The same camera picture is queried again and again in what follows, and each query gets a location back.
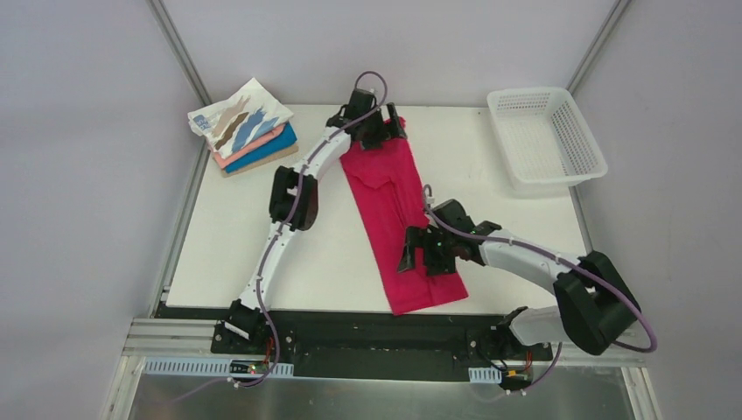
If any magenta t shirt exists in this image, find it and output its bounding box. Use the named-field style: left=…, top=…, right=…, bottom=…
left=340, top=138, right=468, bottom=315

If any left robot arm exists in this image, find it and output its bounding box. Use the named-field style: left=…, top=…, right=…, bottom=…
left=219, top=87, right=406, bottom=354

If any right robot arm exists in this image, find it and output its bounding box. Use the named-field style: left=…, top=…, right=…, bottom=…
left=397, top=199, right=646, bottom=359

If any tan folded shirt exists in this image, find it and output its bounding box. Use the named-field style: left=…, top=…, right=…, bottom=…
left=221, top=143, right=299, bottom=178

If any blue folded shirt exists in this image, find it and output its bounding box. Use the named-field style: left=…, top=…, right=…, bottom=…
left=247, top=122, right=297, bottom=157

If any white plastic basket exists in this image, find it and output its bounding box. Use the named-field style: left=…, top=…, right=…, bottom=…
left=486, top=87, right=608, bottom=197

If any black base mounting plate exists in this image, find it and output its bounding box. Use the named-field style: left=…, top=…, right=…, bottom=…
left=155, top=304, right=557, bottom=383

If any pink folded shirt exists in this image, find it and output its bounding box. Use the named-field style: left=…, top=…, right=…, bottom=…
left=212, top=123, right=286, bottom=170

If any right white cable duct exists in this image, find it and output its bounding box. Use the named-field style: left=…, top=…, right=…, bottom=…
left=468, top=367, right=502, bottom=384

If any white cable duct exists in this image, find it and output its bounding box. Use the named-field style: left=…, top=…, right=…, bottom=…
left=143, top=357, right=294, bottom=379
left=468, top=367, right=502, bottom=384

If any left aluminium frame post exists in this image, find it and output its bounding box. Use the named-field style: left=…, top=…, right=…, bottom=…
left=146, top=0, right=213, bottom=106

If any aluminium frame post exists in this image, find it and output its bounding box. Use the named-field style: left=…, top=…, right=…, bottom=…
left=566, top=0, right=633, bottom=95
left=146, top=0, right=213, bottom=106

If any right aluminium frame post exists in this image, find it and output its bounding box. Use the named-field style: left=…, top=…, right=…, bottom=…
left=566, top=0, right=633, bottom=95

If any aluminium front rail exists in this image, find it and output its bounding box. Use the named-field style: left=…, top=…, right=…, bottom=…
left=122, top=318, right=215, bottom=357

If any left white cable duct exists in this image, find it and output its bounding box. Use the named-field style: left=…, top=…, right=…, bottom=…
left=143, top=357, right=294, bottom=379

